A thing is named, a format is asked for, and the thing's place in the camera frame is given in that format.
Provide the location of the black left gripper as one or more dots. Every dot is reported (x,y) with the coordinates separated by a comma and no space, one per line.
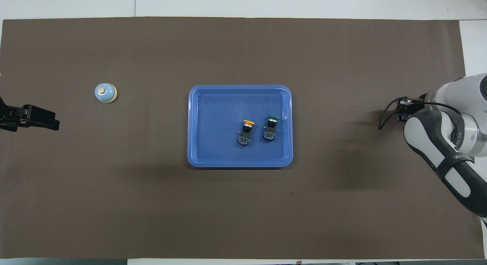
(36,115)

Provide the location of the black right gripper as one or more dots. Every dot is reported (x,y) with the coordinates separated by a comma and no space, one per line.
(415,105)

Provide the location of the red push button switch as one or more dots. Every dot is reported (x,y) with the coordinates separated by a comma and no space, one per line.
(402,116)

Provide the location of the green push button switch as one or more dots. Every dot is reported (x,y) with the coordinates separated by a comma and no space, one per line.
(270,132)

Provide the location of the yellow push button switch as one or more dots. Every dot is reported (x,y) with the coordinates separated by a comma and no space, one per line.
(244,137)

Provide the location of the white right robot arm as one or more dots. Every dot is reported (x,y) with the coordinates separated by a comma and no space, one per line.
(449,151)

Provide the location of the light blue call bell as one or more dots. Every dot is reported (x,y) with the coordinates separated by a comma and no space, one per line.
(107,94)

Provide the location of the blue plastic tray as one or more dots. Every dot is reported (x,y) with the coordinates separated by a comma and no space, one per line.
(217,143)

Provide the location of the brown table mat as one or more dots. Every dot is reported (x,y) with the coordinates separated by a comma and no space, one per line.
(152,211)

